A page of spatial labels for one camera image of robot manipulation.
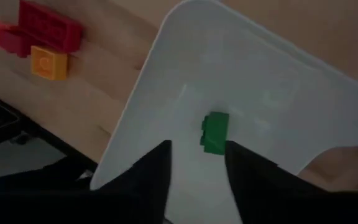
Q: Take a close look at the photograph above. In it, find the red long block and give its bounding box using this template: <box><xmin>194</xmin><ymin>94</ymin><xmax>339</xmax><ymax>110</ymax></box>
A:
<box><xmin>17</xmin><ymin>0</ymin><xmax>84</xmax><ymax>54</ymax></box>

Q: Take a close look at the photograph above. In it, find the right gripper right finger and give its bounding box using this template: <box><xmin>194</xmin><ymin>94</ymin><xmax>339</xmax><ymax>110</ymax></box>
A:
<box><xmin>224</xmin><ymin>140</ymin><xmax>331</xmax><ymax>224</ymax></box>

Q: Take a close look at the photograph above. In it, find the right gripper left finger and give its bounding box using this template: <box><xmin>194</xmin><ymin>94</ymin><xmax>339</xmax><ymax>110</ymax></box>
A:
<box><xmin>99</xmin><ymin>139</ymin><xmax>172</xmax><ymax>224</ymax></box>

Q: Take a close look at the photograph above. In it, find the yellow-orange medium block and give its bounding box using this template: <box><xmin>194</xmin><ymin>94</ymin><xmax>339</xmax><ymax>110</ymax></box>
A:
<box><xmin>30</xmin><ymin>45</ymin><xmax>69</xmax><ymax>82</ymax></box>

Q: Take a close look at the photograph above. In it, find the white plastic bin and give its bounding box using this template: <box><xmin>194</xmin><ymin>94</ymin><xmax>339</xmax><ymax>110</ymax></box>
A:
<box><xmin>90</xmin><ymin>0</ymin><xmax>358</xmax><ymax>224</ymax></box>

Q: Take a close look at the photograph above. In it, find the green medium block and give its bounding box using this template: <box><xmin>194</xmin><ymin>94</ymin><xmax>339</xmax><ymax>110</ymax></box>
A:
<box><xmin>200</xmin><ymin>111</ymin><xmax>231</xmax><ymax>156</ymax></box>

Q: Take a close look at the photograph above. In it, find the red medium block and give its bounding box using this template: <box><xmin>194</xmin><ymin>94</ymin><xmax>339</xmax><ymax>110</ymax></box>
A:
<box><xmin>0</xmin><ymin>19</ymin><xmax>32</xmax><ymax>59</ymax></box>

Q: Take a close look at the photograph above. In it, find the black table frame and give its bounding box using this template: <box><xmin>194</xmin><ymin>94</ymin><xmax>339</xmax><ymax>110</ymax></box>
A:
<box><xmin>0</xmin><ymin>86</ymin><xmax>99</xmax><ymax>175</ymax></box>

